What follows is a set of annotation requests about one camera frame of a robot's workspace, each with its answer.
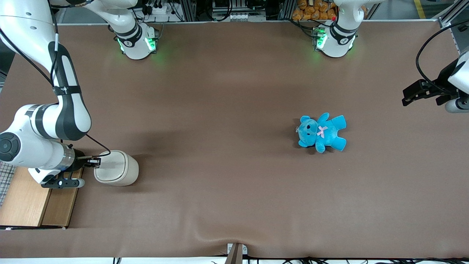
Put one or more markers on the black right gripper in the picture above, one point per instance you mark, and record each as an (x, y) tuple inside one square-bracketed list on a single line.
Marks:
[(78, 161)]

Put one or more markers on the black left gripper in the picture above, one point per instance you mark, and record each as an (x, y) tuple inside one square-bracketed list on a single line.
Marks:
[(441, 88)]

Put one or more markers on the cream white trash can lid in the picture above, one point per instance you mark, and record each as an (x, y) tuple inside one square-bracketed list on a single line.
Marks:
[(113, 168)]

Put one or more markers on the cream white trash can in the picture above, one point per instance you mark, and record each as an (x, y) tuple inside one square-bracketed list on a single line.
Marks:
[(130, 172)]

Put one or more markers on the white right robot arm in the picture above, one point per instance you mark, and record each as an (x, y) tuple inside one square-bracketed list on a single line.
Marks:
[(69, 110)]

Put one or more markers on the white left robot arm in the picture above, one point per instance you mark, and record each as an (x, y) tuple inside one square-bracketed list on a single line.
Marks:
[(339, 36)]

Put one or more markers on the wooden two-step shelf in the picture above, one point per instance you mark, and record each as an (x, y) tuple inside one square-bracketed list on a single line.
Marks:
[(33, 205)]

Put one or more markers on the checked white cloth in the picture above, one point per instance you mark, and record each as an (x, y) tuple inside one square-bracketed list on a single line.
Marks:
[(5, 179)]

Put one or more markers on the blue teddy bear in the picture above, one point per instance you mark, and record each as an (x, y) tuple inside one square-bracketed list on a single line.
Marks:
[(322, 132)]

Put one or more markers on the brown table mat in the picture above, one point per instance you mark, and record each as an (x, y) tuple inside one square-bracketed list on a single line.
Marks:
[(220, 146)]

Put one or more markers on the orange plush toys pile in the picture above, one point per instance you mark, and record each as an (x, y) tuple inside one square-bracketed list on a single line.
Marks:
[(315, 9)]

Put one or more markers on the white power strip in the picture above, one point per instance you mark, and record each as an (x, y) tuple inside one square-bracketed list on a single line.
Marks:
[(158, 9)]

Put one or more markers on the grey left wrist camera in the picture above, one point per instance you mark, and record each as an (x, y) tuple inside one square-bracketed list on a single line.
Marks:
[(458, 105)]

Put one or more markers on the aluminium frame post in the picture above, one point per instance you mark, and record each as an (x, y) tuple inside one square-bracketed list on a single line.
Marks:
[(452, 22)]

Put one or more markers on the metal table clamp bracket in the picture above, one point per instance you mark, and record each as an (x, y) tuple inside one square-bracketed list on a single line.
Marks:
[(236, 253)]

